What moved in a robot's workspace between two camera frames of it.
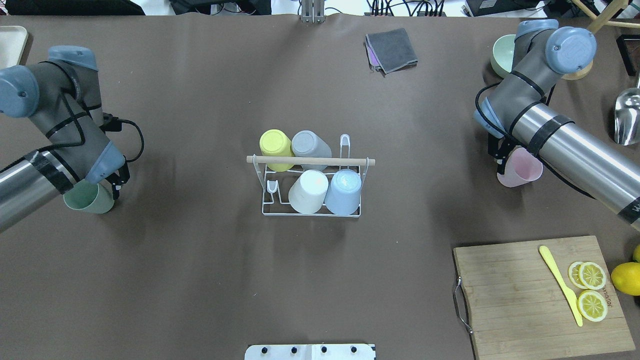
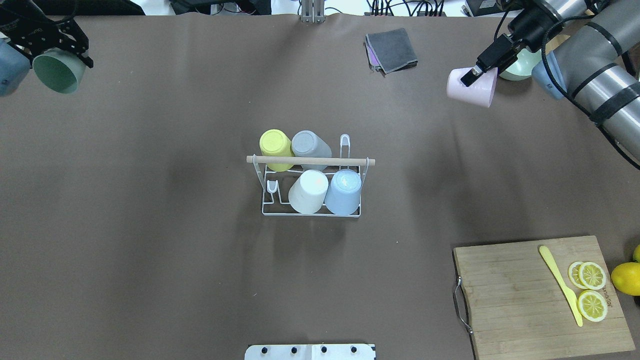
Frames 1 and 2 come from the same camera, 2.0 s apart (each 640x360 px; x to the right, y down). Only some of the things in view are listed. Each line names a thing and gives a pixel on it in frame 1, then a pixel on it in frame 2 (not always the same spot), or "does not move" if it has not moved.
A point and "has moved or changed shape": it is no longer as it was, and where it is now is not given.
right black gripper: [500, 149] → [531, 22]
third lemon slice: [574, 275] does not move
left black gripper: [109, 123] → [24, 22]
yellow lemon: [626, 276] does not move
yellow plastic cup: [276, 142] does not move
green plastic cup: [90, 197] has moved or changed shape
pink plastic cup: [523, 167] → [480, 92]
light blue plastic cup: [342, 195] does not move
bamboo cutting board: [519, 310] does not move
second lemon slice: [592, 305] does not move
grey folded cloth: [389, 51] does not move
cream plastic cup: [307, 194] does not move
